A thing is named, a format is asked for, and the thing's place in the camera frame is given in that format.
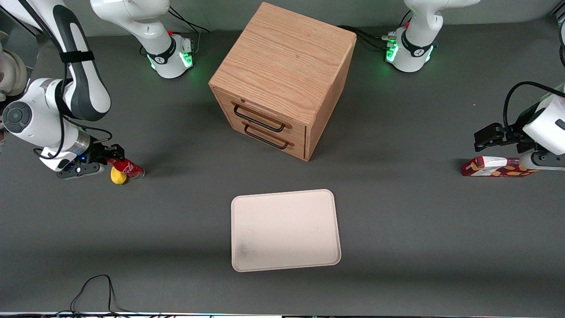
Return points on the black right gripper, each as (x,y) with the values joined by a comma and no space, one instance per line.
(99,153)

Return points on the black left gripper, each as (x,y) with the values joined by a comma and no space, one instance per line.
(517,134)

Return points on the red coke bottle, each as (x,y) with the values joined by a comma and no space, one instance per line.
(130,168)

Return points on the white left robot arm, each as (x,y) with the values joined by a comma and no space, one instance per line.
(415,48)

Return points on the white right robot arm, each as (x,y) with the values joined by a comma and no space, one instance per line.
(44,119)

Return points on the beige plastic tray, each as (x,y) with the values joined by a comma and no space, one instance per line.
(284,229)

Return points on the yellow lemon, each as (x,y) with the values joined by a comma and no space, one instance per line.
(117,178)

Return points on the red snack box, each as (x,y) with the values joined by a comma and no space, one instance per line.
(490,168)

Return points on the white round object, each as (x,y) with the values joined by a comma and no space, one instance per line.
(13,70)

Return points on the wooden drawer front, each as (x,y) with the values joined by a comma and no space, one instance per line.
(247,106)
(289,148)

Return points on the wooden drawer cabinet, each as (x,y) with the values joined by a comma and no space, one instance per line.
(287,62)

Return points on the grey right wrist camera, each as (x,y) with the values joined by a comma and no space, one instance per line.
(81,170)

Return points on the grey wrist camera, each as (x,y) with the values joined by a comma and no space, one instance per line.
(81,170)
(545,160)

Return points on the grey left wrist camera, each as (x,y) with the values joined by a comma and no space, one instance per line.
(545,160)

